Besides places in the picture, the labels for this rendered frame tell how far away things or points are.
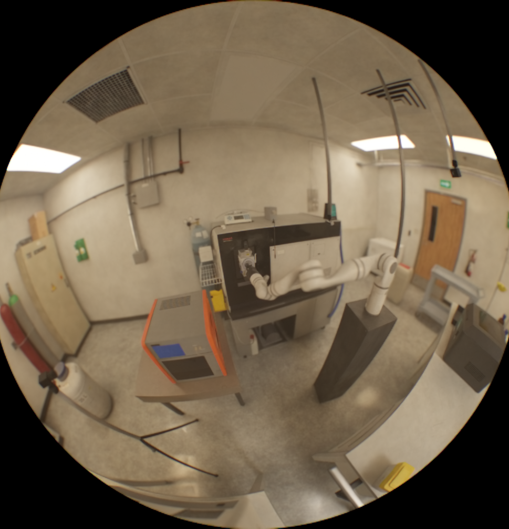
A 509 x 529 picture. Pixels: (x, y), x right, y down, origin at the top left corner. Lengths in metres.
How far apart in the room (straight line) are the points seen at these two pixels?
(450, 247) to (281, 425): 4.05
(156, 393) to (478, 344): 1.92
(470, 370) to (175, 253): 3.19
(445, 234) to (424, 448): 3.66
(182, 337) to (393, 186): 4.55
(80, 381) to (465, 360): 2.91
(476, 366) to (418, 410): 0.49
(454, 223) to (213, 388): 4.36
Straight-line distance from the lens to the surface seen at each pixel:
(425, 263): 4.26
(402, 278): 3.12
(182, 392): 1.12
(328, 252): 1.66
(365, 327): 0.87
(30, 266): 3.11
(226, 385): 1.06
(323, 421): 1.75
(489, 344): 1.31
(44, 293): 3.18
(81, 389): 2.05
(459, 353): 1.30
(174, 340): 0.80
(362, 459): 0.85
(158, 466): 1.95
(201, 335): 0.76
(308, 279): 0.57
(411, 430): 1.00
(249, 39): 1.36
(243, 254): 1.15
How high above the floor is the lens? 1.66
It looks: 24 degrees down
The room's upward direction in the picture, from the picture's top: 4 degrees counter-clockwise
